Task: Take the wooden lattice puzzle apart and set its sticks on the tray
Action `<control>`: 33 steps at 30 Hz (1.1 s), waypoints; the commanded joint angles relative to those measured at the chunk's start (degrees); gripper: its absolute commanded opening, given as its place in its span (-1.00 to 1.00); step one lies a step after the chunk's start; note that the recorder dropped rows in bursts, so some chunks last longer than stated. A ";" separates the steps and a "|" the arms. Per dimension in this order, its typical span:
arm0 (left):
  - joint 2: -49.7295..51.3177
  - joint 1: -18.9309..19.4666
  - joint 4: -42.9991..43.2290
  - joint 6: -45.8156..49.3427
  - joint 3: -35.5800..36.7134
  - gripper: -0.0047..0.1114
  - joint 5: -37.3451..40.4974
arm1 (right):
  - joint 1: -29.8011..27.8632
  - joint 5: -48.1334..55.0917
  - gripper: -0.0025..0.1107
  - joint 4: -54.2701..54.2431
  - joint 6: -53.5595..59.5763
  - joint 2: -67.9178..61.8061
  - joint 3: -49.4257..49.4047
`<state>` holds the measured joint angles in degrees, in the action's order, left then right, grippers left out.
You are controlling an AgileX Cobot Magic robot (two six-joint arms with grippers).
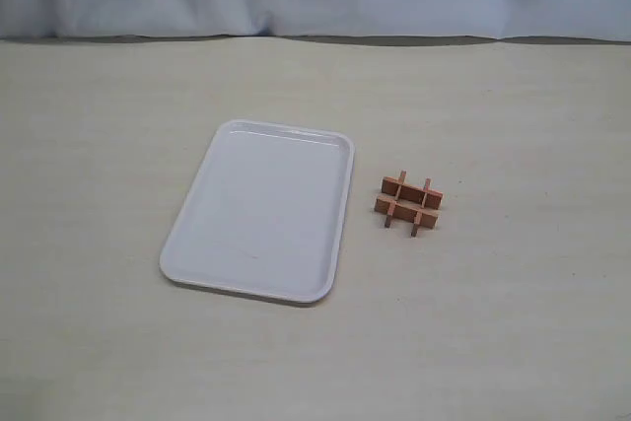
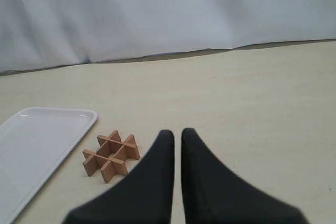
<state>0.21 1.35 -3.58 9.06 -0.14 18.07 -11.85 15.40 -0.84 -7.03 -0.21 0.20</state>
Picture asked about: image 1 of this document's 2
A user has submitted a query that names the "white plastic tray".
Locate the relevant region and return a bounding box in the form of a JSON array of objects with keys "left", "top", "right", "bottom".
[{"left": 159, "top": 119, "right": 355, "bottom": 305}]

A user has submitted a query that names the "notched wooden piece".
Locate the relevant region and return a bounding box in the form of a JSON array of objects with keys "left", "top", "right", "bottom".
[
  {"left": 385, "top": 171, "right": 406, "bottom": 228},
  {"left": 411, "top": 178, "right": 431, "bottom": 238},
  {"left": 381, "top": 176, "right": 444, "bottom": 210},
  {"left": 374, "top": 194, "right": 439, "bottom": 237}
]

